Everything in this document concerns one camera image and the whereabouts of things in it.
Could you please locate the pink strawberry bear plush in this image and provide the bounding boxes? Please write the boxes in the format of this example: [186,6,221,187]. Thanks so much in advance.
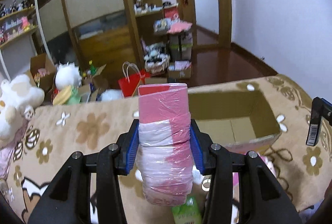
[232,154,276,187]

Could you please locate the pink white plastic bag roll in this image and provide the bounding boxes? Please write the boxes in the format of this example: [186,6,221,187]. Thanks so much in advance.
[136,83,193,207]

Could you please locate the white fluffy plush yellow pompoms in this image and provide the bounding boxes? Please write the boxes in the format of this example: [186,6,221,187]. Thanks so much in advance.
[192,165,211,192]

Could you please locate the green tissue pack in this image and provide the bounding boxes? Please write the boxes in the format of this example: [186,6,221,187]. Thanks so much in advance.
[172,195,202,224]

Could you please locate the green frog plush toy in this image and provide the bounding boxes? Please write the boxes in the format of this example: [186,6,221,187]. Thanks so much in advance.
[65,87,81,105]

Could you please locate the cream white large plush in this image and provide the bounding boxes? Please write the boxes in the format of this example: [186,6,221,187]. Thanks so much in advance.
[1,74,44,148]

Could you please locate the white round plush toy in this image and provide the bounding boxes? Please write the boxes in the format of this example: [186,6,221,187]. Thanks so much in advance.
[55,62,82,91]

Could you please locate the open cardboard box left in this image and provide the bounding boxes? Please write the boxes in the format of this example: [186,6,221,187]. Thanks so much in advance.
[30,53,56,92]

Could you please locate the green bottle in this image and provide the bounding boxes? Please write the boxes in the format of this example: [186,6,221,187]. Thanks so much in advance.
[89,60,97,76]

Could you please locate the red paper gift bag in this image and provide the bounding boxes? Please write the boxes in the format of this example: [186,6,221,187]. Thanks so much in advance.
[118,61,151,98]

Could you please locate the small cardboard box floor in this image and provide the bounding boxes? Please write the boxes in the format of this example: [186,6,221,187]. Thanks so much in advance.
[167,60,192,79]

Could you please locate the wicker basket with items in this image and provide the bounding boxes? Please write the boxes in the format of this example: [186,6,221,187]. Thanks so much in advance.
[144,42,171,74]

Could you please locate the wooden cabinet shelf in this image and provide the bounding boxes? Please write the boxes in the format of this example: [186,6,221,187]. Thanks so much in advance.
[61,0,176,88]

